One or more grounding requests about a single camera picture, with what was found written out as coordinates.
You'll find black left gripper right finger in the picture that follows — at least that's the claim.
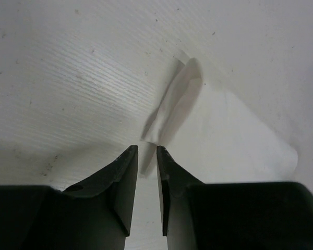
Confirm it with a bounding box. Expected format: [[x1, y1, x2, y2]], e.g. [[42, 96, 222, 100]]
[[156, 146, 313, 249]]

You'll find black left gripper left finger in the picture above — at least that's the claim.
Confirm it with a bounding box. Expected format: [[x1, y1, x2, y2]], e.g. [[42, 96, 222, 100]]
[[0, 145, 138, 249]]

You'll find white tank top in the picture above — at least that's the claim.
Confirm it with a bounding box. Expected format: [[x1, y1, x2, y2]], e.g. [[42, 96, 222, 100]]
[[140, 51, 298, 183]]

